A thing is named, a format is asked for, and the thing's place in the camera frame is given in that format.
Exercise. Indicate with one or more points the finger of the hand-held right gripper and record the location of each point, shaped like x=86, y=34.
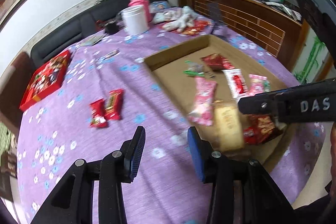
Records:
x=302, y=87
x=254, y=106

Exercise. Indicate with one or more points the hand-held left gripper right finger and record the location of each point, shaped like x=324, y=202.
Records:
x=195, y=153

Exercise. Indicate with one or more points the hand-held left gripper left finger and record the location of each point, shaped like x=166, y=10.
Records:
x=136, y=153

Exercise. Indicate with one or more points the pink candy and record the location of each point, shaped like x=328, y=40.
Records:
x=257, y=83

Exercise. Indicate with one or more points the dark red gold snack packet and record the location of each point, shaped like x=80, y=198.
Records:
x=262, y=128

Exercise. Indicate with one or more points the green candy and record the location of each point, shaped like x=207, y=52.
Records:
x=267, y=85

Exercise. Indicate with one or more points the white and red snack packet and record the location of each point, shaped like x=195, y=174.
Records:
x=236, y=82

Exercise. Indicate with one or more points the beige snack packet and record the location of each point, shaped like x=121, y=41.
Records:
x=229, y=124

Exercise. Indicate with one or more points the pink marshmallow packet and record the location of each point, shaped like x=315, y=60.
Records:
x=203, y=100

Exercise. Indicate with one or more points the red gold snack bar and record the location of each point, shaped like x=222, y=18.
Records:
x=114, y=104

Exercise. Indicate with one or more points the small red snack packet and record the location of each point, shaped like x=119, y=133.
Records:
x=98, y=112

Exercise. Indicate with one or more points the red foil snack packet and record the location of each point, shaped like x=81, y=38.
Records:
x=216, y=61

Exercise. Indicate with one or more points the small green clear packet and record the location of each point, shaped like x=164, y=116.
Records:
x=195, y=69

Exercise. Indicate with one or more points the cardboard tray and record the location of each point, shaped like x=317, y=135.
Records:
x=173, y=74

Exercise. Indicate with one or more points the red gift box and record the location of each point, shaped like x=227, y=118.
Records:
x=56, y=61

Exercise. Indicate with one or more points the pile of assorted snacks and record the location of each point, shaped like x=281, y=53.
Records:
x=47, y=77

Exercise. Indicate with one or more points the purple floral tablecloth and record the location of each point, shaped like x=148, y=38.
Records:
x=78, y=150

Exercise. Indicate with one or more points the brown wooden cabinet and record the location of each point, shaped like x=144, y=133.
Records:
x=249, y=19

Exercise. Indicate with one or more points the red printed plastic bag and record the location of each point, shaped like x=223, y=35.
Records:
x=199, y=28

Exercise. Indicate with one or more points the person's dark clothing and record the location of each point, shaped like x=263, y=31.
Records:
x=315, y=211

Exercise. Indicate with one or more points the white wrapped candy stick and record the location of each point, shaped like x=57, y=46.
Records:
x=110, y=54

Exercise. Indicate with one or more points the dark phone stand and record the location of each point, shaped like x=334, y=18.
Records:
x=215, y=11

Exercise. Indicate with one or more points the white cotton gloves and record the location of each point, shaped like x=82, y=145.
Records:
x=183, y=16

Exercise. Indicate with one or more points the flat printed booklet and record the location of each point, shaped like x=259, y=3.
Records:
x=92, y=40

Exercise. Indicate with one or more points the small black pouch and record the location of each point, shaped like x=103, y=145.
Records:
x=111, y=28

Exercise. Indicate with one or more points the green patterned cloth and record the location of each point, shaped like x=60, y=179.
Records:
x=6, y=137

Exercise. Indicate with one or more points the white plastic jar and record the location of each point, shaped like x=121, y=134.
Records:
x=135, y=20

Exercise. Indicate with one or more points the pale printed face mask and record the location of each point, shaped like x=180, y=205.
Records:
x=160, y=10

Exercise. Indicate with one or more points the black sofa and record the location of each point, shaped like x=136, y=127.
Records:
x=60, y=37

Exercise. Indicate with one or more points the brown upholstered chair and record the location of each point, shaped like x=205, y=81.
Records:
x=13, y=82

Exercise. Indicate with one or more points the green bamboo wall decal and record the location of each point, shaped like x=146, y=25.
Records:
x=313, y=56

